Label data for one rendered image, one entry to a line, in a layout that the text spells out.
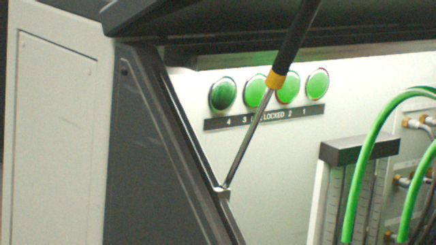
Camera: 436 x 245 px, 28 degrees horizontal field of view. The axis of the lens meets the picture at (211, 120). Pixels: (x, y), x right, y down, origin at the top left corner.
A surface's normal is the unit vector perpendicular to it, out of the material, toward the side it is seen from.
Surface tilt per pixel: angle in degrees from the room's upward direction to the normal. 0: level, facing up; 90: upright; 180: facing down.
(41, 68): 90
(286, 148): 90
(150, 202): 90
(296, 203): 90
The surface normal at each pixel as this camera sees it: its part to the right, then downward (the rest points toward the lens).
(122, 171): -0.77, 0.10
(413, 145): 0.63, 0.26
